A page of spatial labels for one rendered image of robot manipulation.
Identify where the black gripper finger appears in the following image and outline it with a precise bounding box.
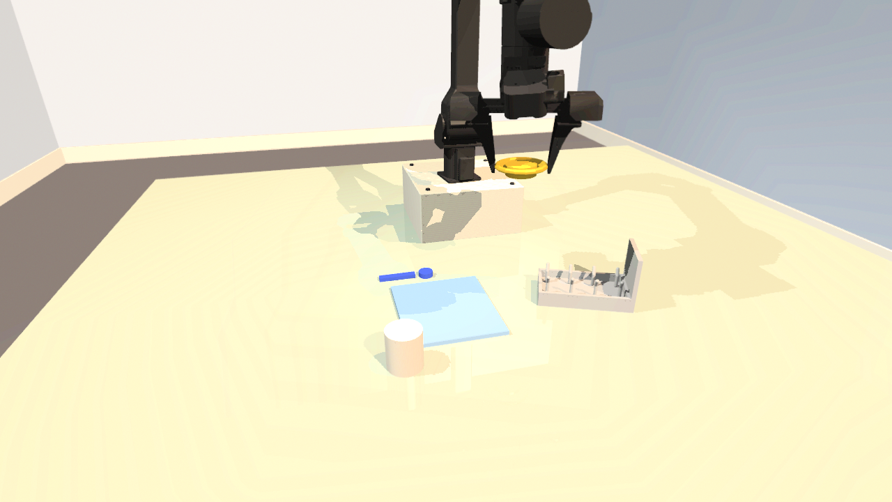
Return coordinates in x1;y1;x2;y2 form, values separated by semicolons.
465;115;495;173
547;116;582;174

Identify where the white cylinder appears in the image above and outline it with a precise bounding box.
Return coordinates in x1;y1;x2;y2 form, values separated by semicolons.
384;319;424;378

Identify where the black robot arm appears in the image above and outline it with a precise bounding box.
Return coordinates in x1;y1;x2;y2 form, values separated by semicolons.
433;0;592;183

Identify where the beige dish rack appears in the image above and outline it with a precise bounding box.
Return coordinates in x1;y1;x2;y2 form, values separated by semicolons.
538;238;643;314

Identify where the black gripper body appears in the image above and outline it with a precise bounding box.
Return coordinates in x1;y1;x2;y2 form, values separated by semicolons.
446;46;603;122

